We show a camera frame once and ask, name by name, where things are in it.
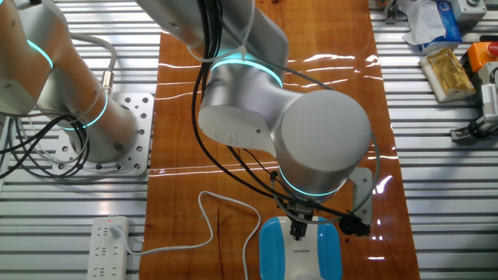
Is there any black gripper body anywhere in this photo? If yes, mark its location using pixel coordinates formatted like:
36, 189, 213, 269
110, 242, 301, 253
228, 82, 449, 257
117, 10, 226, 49
286, 201, 317, 225

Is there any white and blue desk lamp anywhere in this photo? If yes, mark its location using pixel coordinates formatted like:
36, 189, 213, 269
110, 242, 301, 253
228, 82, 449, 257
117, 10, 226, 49
258, 215, 343, 280

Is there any grey button box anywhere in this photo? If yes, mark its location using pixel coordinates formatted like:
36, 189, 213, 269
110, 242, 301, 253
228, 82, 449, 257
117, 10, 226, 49
451, 0, 487, 23

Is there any glossy wood-grain table mat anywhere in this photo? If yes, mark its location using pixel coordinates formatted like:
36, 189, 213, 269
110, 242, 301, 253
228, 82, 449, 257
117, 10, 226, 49
139, 0, 422, 280

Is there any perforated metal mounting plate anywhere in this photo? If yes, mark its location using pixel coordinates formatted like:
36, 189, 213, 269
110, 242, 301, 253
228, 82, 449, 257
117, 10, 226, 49
52, 92, 156, 178

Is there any white power strip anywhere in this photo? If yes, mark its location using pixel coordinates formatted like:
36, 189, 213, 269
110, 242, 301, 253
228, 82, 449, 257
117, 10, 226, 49
86, 215, 130, 280

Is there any yellow packet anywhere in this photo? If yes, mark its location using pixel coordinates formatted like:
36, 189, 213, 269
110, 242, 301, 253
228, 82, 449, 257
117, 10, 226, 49
419, 47, 476, 103

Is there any orange emergency stop box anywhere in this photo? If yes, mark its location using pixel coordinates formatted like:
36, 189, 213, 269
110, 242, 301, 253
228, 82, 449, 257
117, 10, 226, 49
466, 40, 498, 73

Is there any blue tissue packet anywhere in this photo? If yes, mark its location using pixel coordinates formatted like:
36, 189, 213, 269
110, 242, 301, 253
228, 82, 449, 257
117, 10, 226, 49
418, 0, 463, 52

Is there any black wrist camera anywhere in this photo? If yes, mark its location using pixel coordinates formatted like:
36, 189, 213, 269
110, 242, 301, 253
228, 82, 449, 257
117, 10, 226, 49
339, 212, 371, 237

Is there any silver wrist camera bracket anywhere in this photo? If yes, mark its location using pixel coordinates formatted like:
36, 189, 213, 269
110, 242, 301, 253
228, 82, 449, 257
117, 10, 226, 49
348, 166, 374, 226

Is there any white cable tie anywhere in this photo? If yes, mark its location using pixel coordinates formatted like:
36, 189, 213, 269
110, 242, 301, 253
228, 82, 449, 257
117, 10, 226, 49
185, 0, 258, 63

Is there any metal corner bracket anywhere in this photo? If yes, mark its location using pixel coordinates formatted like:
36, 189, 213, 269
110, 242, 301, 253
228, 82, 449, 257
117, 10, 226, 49
379, 0, 402, 25
450, 126, 483, 147

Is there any white lamp power cable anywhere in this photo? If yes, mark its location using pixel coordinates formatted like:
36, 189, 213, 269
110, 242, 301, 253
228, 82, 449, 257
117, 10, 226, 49
110, 189, 262, 280

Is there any black base cable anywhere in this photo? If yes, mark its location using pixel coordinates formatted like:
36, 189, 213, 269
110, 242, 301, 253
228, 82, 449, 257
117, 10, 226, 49
7, 114, 91, 180
0, 114, 63, 180

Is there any grey cable with metal connector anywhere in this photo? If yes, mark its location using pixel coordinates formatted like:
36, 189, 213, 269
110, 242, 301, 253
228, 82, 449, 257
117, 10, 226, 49
69, 33, 118, 96

